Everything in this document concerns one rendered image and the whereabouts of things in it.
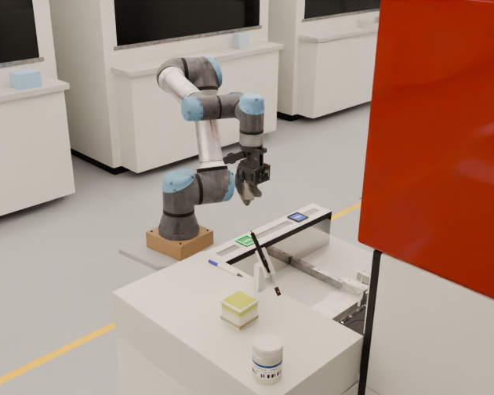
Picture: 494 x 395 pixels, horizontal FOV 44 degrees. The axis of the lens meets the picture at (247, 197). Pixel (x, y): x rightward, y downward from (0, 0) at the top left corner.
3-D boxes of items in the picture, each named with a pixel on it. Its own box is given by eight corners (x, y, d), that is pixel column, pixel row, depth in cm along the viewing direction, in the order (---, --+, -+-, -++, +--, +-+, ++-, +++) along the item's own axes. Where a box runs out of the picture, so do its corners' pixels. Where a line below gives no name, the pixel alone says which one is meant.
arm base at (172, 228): (150, 232, 229) (149, 207, 225) (179, 219, 240) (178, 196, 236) (179, 244, 220) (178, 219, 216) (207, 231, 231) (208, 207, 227)
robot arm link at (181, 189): (158, 203, 229) (157, 168, 224) (192, 198, 234) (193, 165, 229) (167, 215, 219) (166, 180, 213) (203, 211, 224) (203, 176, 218)
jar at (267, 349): (288, 375, 145) (289, 342, 141) (267, 389, 141) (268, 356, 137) (266, 360, 150) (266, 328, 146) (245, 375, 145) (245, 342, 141)
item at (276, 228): (329, 243, 235) (332, 210, 229) (223, 299, 199) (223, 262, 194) (310, 235, 241) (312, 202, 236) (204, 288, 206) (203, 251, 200)
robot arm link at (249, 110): (257, 91, 190) (269, 98, 183) (257, 125, 195) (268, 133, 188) (234, 93, 187) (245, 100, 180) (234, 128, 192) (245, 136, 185)
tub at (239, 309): (259, 320, 165) (259, 299, 162) (240, 333, 160) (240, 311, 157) (238, 309, 169) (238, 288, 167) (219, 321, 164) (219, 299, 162)
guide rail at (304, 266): (417, 324, 189) (419, 315, 188) (414, 326, 188) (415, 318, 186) (294, 263, 221) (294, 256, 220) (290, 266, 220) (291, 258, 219)
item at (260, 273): (275, 292, 177) (277, 252, 172) (266, 298, 175) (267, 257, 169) (260, 284, 181) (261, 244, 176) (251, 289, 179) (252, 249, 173)
